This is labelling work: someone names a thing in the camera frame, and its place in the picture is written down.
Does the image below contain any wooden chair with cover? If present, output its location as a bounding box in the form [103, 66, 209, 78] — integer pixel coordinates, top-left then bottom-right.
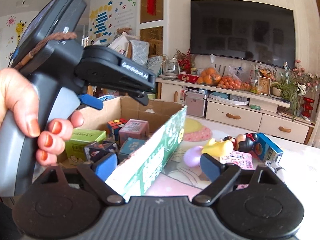
[107, 33, 151, 68]

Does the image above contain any red berry bouquet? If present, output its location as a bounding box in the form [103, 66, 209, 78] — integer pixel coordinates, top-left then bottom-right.
[174, 48, 192, 74]

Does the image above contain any person's left hand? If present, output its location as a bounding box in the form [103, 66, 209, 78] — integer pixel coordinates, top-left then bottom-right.
[1, 68, 84, 166]

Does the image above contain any framed picture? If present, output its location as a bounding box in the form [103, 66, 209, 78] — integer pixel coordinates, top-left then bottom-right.
[258, 76, 271, 95]

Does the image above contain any cream tv cabinet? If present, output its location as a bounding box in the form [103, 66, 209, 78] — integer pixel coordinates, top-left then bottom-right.
[156, 78, 316, 145]

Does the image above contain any rubiks cube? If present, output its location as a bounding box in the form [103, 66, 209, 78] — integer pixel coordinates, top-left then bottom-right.
[106, 118, 127, 141]

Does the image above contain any pink blue gradient box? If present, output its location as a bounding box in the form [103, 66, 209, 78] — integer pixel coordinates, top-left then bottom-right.
[118, 138, 146, 162]

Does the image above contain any potted green plant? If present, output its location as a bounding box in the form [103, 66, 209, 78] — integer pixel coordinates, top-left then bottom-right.
[272, 59, 317, 120]

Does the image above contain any pink cartoon box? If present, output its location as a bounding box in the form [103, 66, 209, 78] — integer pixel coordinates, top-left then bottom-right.
[219, 151, 254, 170]

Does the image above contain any bag of large oranges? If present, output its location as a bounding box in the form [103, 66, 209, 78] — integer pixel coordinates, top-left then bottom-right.
[196, 67, 222, 86]

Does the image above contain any blue black tall box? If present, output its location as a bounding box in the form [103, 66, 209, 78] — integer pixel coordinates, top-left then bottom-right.
[253, 133, 283, 164]

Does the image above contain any green cardboard box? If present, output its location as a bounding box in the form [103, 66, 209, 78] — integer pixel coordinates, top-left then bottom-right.
[80, 96, 187, 200]

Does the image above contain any bag of small tangerines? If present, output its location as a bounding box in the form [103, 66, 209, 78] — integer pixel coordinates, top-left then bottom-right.
[217, 76, 242, 90]

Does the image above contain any lime green box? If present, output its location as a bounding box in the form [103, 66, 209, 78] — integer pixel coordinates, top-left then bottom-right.
[65, 128, 106, 165]

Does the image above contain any red candle holder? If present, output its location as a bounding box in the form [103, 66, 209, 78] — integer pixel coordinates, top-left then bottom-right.
[302, 97, 314, 118]

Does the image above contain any black television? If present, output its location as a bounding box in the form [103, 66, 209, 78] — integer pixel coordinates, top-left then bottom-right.
[190, 0, 296, 67]

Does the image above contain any pink dinosaur toy box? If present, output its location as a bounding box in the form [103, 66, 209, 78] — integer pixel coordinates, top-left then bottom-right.
[119, 119, 149, 145]

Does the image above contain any white astronaut figurine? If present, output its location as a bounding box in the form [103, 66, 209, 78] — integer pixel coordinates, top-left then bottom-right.
[266, 161, 286, 176]

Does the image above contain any black haired doll figurine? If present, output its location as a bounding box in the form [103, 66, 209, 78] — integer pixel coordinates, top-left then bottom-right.
[223, 133, 258, 153]

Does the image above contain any yellow duck toy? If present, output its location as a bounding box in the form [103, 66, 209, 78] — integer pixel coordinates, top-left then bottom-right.
[183, 138, 234, 168]

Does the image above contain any pink storage box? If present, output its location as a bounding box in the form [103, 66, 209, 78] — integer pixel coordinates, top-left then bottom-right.
[185, 91, 208, 118]

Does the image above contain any glass kettle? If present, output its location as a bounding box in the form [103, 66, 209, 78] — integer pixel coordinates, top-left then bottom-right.
[162, 58, 180, 77]

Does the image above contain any dark space folding puzzle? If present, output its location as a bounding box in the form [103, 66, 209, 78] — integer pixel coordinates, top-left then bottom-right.
[84, 140, 119, 163]

